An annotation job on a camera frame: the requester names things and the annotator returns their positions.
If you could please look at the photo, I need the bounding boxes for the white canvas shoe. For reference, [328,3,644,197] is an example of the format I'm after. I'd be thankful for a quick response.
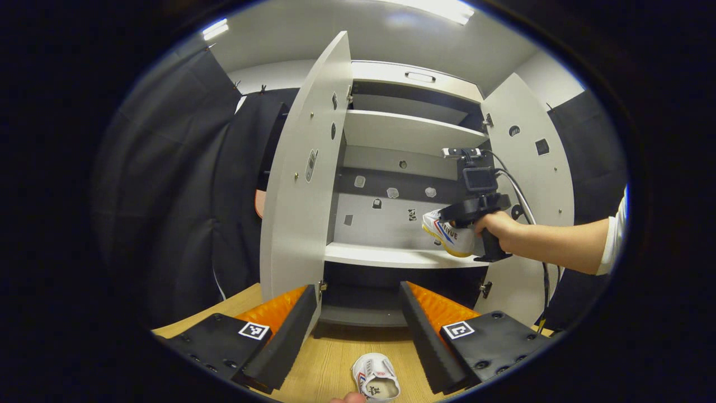
[421,208,477,258]
[351,353,401,402]

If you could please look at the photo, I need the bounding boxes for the wide ceiling light panel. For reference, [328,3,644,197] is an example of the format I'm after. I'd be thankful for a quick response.
[386,0,475,26]

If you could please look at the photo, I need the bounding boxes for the narrow ceiling light strip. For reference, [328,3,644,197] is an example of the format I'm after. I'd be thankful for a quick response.
[202,18,229,41]

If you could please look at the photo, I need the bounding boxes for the white shirt sleeve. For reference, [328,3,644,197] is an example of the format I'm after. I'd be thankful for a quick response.
[596,188,628,276]

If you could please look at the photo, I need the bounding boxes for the black cable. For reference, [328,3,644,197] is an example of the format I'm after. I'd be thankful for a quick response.
[481,150,562,334]

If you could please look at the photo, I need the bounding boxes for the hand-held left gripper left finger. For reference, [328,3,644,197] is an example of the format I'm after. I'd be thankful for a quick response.
[154,284,318,394]

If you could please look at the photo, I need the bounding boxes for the white shoe cabinet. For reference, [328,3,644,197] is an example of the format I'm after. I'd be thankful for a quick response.
[322,60,496,328]

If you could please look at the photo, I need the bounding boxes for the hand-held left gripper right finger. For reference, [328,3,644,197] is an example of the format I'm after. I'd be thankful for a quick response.
[398,281,554,395]

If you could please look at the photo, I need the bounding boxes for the white cabinet door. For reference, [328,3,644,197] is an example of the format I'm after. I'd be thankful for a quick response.
[259,31,354,336]
[473,73,576,328]

